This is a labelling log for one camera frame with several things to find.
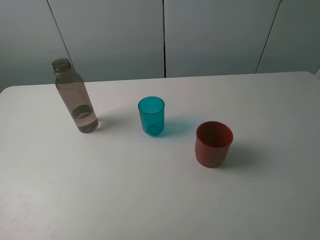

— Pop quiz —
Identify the teal translucent plastic cup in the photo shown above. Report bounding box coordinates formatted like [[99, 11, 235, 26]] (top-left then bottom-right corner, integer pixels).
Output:
[[138, 96, 165, 136]]

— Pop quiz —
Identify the smoky transparent plastic bottle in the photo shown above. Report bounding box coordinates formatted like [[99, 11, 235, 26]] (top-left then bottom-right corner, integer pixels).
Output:
[[51, 58, 99, 134]]

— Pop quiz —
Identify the red plastic cup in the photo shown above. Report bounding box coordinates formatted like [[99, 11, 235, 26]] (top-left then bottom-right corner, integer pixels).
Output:
[[194, 121, 234, 168]]

